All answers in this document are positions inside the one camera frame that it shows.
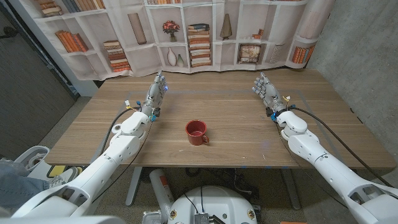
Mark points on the white robot torso edge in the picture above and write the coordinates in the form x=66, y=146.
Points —
x=62, y=220

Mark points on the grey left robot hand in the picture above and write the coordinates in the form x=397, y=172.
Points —
x=154, y=95

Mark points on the red ceramic mug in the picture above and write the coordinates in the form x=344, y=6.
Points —
x=196, y=135

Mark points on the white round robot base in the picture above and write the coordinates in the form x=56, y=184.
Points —
x=214, y=202

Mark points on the silver foil tray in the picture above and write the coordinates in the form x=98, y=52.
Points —
x=151, y=217

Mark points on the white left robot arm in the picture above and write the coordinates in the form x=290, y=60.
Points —
x=93, y=174

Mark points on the grey metal table leg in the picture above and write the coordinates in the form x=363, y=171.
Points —
x=291, y=189
x=133, y=186

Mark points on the blue jeans person leg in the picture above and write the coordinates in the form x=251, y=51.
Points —
x=18, y=189

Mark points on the white round machine housing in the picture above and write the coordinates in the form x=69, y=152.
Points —
x=31, y=155

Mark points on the printed bookshelf backdrop cloth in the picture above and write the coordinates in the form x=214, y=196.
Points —
x=140, y=59

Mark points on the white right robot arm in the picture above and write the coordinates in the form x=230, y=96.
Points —
x=329, y=174

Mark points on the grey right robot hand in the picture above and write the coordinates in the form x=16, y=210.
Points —
x=270, y=93

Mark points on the white grey sneaker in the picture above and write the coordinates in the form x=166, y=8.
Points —
x=56, y=181

